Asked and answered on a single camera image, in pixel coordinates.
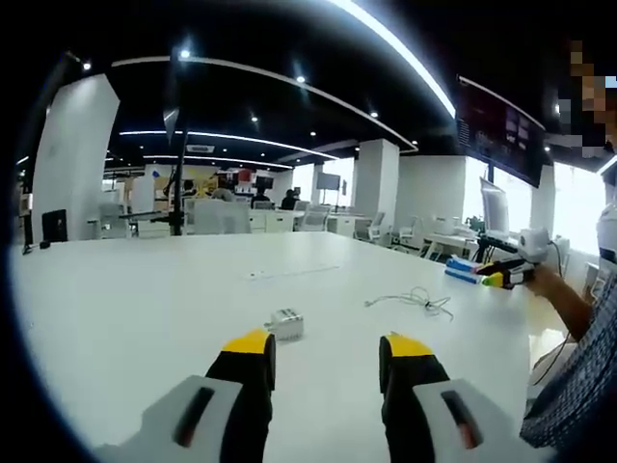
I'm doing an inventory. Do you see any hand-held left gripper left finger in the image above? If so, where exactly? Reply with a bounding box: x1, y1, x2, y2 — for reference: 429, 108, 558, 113
94, 329, 278, 463

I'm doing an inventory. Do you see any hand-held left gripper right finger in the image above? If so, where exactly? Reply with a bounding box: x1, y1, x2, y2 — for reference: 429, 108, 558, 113
378, 332, 547, 463

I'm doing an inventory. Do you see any white Type-C cable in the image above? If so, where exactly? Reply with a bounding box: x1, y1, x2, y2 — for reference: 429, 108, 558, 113
362, 286, 456, 322

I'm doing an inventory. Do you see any white charger adapter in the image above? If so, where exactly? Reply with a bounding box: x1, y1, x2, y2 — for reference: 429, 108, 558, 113
262, 307, 307, 343

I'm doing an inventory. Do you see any white-backed desk monitor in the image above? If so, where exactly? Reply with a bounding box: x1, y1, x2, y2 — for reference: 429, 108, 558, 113
478, 176, 513, 238

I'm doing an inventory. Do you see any white desk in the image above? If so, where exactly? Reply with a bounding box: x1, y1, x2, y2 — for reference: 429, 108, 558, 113
8, 230, 582, 463

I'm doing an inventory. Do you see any black desk monitor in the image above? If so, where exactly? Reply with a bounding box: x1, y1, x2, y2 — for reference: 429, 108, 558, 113
40, 208, 69, 243

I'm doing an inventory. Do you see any blue white flat box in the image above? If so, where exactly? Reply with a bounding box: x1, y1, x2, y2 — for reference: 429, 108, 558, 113
443, 256, 484, 286

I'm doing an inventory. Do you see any white worn device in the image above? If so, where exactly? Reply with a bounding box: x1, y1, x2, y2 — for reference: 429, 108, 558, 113
596, 202, 617, 264

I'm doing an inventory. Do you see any hanging dark display screen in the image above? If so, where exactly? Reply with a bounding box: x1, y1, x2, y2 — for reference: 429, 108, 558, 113
455, 74, 550, 190

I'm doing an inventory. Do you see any screen on floor stand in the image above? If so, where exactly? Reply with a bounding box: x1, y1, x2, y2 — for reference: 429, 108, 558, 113
315, 172, 341, 207

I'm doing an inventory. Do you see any white office chair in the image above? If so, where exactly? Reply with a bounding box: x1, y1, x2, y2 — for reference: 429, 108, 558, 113
191, 198, 253, 235

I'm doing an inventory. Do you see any black pole stand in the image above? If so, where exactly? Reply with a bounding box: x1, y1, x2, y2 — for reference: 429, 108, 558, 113
162, 47, 190, 237

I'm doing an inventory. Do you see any white desk cable slot cover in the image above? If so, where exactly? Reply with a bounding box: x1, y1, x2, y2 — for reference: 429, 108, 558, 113
240, 263, 341, 282

